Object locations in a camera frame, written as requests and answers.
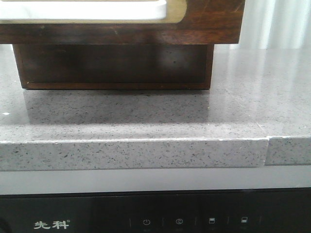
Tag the black appliance control panel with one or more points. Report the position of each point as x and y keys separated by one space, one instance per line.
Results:
x=281 y=210

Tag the dark wooden drawer cabinet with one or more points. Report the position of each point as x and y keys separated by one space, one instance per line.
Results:
x=209 y=65

